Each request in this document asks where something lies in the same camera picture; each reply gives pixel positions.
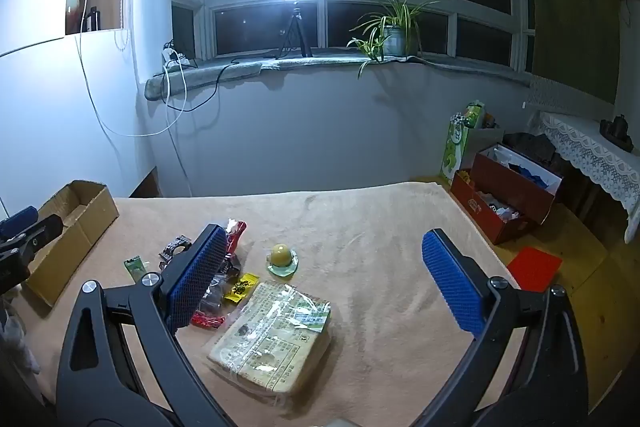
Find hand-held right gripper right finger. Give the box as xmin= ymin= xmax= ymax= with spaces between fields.
xmin=421 ymin=229 xmax=591 ymax=427

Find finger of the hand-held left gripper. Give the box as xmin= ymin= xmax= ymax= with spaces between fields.
xmin=0 ymin=214 xmax=63 ymax=258
xmin=0 ymin=206 xmax=38 ymax=239

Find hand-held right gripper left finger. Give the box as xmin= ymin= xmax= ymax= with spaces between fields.
xmin=55 ymin=223 xmax=241 ymax=427

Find black white candy packet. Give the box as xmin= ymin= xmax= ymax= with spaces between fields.
xmin=159 ymin=234 xmax=193 ymax=268

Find brown cardboard box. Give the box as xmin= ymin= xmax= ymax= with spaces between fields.
xmin=22 ymin=179 xmax=120 ymax=308

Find yellow snack packet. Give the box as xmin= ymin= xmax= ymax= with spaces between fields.
xmin=222 ymin=273 xmax=261 ymax=305

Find clear red date packet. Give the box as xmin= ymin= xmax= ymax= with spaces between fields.
xmin=222 ymin=219 xmax=248 ymax=258

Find small green packet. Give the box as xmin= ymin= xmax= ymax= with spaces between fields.
xmin=123 ymin=255 xmax=146 ymax=282

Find yellow green jelly cup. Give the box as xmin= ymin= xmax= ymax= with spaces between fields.
xmin=266 ymin=243 xmax=300 ymax=279

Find large clear cracker packet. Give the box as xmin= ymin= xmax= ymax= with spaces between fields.
xmin=207 ymin=281 xmax=333 ymax=400

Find white fluffy towel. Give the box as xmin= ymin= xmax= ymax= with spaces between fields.
xmin=0 ymin=299 xmax=41 ymax=375

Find red cardboard box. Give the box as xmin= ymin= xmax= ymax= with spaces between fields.
xmin=450 ymin=170 xmax=540 ymax=245
xmin=472 ymin=146 xmax=563 ymax=225

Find red plastic lid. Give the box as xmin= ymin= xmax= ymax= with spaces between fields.
xmin=506 ymin=247 xmax=563 ymax=293

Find white wardrobe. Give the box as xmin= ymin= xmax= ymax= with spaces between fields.
xmin=0 ymin=0 xmax=161 ymax=228

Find green printed carton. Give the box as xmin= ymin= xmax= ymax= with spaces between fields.
xmin=440 ymin=103 xmax=487 ymax=182

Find white lace tablecloth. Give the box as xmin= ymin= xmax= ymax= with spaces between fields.
xmin=537 ymin=109 xmax=640 ymax=243

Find dark ornament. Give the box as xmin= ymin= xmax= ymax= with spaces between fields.
xmin=600 ymin=113 xmax=632 ymax=152

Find white power strip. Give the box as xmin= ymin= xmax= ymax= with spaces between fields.
xmin=162 ymin=48 xmax=193 ymax=68

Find potted spider plant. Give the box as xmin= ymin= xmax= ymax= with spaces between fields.
xmin=346 ymin=0 xmax=441 ymax=80

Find olive curtain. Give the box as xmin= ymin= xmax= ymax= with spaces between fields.
xmin=520 ymin=0 xmax=631 ymax=102

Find white power cord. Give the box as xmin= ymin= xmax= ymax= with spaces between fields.
xmin=165 ymin=67 xmax=196 ymax=198

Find black cable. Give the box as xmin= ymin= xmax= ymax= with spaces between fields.
xmin=167 ymin=59 xmax=241 ymax=112

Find white cable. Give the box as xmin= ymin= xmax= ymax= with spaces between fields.
xmin=77 ymin=0 xmax=188 ymax=138

